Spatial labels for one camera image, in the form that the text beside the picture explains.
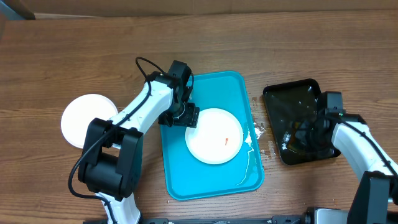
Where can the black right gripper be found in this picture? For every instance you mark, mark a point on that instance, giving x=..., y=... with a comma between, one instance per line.
x=303, y=135

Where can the teal plastic tray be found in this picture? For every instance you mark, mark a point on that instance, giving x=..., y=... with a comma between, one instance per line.
x=188, y=178

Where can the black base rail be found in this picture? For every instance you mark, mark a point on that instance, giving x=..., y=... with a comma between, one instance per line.
x=224, y=221

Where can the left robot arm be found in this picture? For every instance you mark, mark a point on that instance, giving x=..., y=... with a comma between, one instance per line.
x=110, y=165

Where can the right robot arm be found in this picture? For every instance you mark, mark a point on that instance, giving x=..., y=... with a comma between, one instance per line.
x=350, y=135

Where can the white plate blue rim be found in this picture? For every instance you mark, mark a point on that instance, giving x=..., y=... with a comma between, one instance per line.
x=217, y=138

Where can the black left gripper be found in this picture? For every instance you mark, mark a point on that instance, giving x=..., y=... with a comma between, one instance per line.
x=190, y=119

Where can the black rectangular tray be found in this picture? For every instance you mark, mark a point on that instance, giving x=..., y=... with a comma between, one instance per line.
x=299, y=100

